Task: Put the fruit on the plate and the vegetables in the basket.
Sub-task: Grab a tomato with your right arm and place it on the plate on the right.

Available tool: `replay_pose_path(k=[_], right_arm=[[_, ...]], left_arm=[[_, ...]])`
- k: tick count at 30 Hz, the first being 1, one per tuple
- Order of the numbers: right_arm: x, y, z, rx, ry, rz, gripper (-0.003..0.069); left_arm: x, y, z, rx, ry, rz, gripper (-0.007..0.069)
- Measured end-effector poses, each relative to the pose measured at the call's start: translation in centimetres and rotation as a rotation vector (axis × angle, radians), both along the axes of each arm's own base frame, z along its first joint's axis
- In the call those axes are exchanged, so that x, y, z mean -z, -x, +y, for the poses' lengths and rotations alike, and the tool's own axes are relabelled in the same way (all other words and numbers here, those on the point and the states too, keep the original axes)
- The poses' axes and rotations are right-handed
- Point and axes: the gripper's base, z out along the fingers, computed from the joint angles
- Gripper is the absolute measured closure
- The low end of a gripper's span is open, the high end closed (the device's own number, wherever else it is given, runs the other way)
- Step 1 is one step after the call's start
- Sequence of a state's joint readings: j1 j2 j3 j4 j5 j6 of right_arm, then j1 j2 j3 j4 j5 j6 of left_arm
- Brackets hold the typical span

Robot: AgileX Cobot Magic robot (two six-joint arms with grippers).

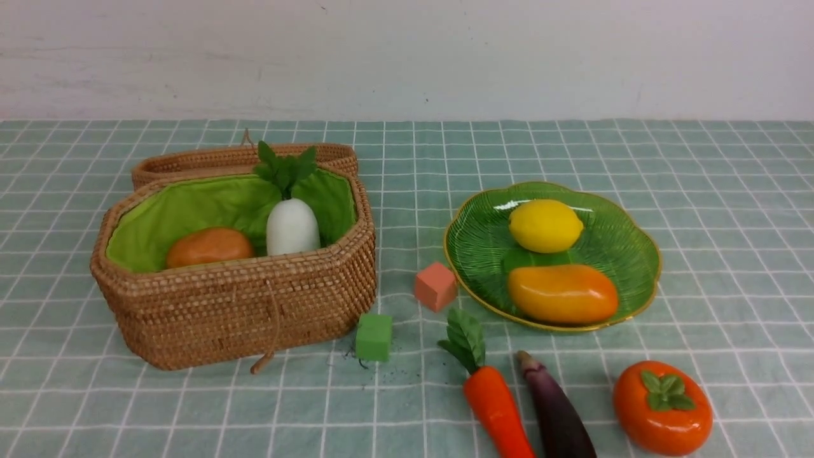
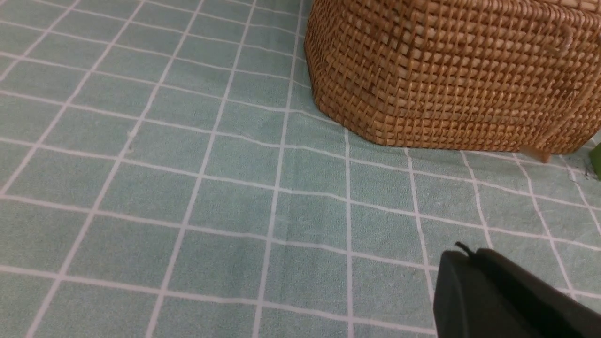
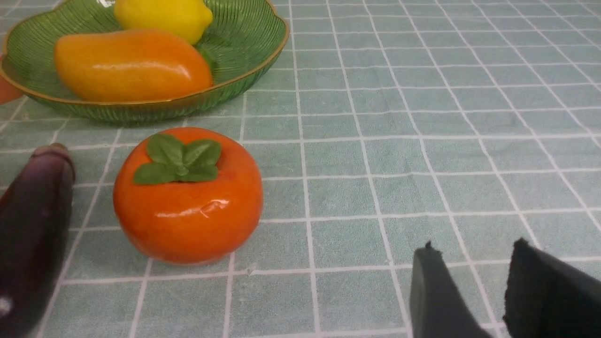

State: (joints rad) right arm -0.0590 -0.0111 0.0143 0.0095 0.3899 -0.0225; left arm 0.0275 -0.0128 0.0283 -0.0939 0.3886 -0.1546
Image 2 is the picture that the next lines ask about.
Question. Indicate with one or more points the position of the green foam cube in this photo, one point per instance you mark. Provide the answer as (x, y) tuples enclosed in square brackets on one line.
[(595, 160)]

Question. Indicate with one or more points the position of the woven wicker basket green lining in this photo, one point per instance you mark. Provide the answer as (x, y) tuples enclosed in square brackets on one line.
[(478, 75)]

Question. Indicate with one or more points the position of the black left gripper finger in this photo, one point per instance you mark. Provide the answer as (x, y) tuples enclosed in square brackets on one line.
[(483, 294)]

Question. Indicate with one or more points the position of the green checkered tablecloth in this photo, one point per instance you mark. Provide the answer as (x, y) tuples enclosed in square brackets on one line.
[(165, 173)]

